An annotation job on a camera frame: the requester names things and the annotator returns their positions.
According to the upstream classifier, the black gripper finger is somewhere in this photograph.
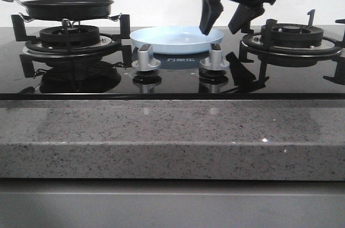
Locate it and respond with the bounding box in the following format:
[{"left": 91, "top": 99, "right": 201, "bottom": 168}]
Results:
[{"left": 228, "top": 4, "right": 265, "bottom": 34}]

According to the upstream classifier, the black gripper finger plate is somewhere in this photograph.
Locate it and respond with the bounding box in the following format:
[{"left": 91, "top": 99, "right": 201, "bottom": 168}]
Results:
[{"left": 199, "top": 0, "right": 223, "bottom": 35}]

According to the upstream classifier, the light blue plate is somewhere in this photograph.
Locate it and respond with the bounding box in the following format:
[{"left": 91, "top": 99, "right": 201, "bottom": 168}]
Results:
[{"left": 130, "top": 26, "right": 224, "bottom": 54}]

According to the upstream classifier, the black frying pan green handle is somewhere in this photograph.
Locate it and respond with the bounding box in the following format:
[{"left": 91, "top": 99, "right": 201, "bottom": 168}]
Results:
[{"left": 2, "top": 0, "right": 114, "bottom": 21}]

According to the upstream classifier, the right black pan support grate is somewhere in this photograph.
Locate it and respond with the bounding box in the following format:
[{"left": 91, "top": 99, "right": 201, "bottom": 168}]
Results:
[{"left": 237, "top": 9, "right": 345, "bottom": 87}]

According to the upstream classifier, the black pan support grate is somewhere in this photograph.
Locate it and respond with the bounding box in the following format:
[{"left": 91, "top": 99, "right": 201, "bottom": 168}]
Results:
[
  {"left": 237, "top": 9, "right": 345, "bottom": 87},
  {"left": 11, "top": 13, "right": 132, "bottom": 81}
]

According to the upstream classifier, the right silver stove knob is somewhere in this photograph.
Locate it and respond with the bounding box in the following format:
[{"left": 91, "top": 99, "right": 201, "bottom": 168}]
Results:
[{"left": 200, "top": 43, "right": 230, "bottom": 71}]

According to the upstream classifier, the silver stove knob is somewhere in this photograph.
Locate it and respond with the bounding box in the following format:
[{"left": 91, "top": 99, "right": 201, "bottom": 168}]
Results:
[
  {"left": 132, "top": 44, "right": 161, "bottom": 72},
  {"left": 200, "top": 43, "right": 230, "bottom": 71}
]

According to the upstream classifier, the right black gas burner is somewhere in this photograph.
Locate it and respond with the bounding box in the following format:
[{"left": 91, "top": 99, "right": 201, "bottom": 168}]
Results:
[{"left": 241, "top": 24, "right": 343, "bottom": 64}]

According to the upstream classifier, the black gas burner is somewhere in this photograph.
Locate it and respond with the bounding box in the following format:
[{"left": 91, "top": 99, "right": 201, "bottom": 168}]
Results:
[
  {"left": 241, "top": 24, "right": 343, "bottom": 64},
  {"left": 23, "top": 25, "right": 122, "bottom": 61}
]

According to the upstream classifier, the left silver stove knob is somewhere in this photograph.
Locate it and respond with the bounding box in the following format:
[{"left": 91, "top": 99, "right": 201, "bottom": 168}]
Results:
[{"left": 132, "top": 44, "right": 161, "bottom": 72}]

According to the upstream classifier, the left black pan support grate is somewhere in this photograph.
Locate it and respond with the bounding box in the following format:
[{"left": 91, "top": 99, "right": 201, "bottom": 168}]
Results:
[{"left": 11, "top": 13, "right": 132, "bottom": 81}]

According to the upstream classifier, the left black gas burner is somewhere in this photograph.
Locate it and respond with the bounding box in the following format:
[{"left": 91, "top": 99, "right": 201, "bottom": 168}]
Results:
[{"left": 23, "top": 25, "right": 122, "bottom": 61}]

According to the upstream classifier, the black glass gas cooktop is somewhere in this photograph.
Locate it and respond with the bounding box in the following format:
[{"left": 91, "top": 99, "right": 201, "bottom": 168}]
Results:
[{"left": 1, "top": 26, "right": 344, "bottom": 101}]

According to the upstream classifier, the grey cabinet drawer front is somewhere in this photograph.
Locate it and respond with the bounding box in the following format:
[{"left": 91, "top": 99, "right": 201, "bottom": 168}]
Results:
[{"left": 1, "top": 179, "right": 344, "bottom": 227}]

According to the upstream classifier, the wire pan reducer ring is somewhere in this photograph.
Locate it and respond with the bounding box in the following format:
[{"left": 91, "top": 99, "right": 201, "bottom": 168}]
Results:
[{"left": 18, "top": 12, "right": 122, "bottom": 31}]

